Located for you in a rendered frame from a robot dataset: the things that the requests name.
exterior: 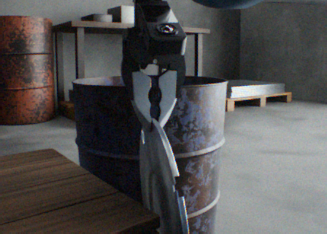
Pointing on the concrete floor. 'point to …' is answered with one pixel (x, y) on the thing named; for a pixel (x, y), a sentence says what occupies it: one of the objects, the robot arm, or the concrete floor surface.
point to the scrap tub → (98, 167)
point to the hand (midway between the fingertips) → (154, 124)
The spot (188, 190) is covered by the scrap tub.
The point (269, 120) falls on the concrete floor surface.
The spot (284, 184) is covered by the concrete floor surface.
